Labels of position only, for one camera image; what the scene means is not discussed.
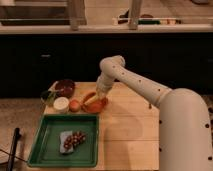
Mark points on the black pole stand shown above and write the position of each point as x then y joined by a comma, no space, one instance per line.
12,155

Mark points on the green plastic tray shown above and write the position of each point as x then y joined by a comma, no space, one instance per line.
47,151

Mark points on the red bowl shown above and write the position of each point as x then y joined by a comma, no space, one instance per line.
95,107

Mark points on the dark maroon bowl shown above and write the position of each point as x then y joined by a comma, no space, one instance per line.
65,88

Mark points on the white round container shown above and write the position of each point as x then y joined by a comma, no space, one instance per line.
61,104

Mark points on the grey cloth in tray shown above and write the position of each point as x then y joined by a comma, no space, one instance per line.
64,143

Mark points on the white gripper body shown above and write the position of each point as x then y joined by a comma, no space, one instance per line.
104,85

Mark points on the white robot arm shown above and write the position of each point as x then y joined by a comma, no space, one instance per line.
185,138

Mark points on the orange fruit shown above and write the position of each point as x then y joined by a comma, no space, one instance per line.
74,106

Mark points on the red grape bunch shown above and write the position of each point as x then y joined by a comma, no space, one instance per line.
75,139

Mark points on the yellow banana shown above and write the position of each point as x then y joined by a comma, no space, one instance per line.
92,99

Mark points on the green vegetable item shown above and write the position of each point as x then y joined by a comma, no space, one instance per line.
48,97

